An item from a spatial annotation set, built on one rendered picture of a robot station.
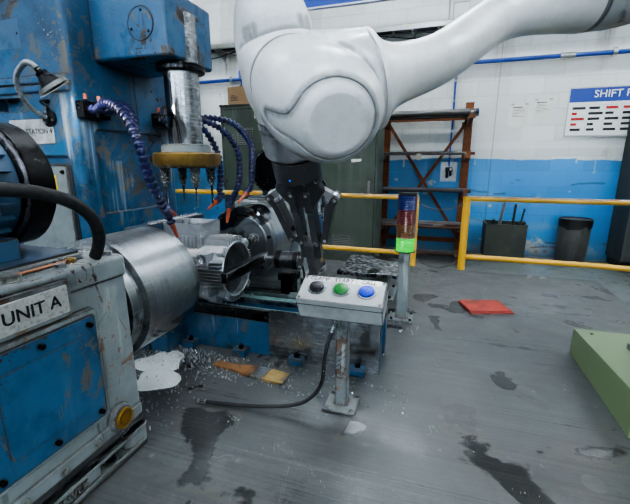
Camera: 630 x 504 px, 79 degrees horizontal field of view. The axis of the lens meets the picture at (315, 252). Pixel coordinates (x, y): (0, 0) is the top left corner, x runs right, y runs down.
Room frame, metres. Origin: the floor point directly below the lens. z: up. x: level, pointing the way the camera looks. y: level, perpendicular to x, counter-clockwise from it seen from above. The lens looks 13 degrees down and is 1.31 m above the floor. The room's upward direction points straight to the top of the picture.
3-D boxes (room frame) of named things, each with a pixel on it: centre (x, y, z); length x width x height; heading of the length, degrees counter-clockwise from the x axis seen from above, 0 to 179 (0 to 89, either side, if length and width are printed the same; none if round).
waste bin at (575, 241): (4.94, -3.42, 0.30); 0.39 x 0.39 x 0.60
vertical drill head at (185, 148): (1.08, 0.35, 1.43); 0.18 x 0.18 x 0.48
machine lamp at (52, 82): (0.92, 0.61, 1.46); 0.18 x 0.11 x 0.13; 72
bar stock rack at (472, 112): (5.52, -0.96, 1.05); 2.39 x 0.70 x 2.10; 72
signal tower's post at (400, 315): (1.19, -0.29, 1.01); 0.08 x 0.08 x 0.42; 72
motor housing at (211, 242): (1.07, 0.32, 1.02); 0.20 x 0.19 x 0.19; 72
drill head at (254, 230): (1.39, 0.21, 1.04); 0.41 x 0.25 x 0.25; 162
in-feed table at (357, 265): (1.45, -0.24, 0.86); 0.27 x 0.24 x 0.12; 162
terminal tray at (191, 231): (1.08, 0.35, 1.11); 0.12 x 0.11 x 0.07; 72
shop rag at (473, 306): (1.28, -0.61, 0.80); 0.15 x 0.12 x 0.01; 90
